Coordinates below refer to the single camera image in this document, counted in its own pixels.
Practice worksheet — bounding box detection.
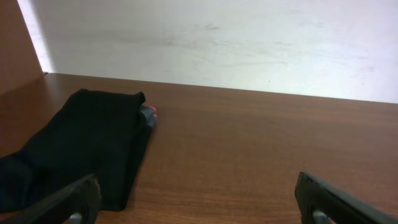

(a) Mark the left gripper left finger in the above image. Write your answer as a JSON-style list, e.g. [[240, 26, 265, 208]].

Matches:
[[1, 174, 101, 224]]

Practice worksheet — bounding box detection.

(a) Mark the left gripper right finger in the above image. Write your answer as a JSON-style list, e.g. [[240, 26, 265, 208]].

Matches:
[[295, 172, 397, 224]]

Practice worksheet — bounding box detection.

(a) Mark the black leggings red waistband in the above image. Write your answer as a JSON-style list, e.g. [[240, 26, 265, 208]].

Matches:
[[1, 89, 152, 212]]

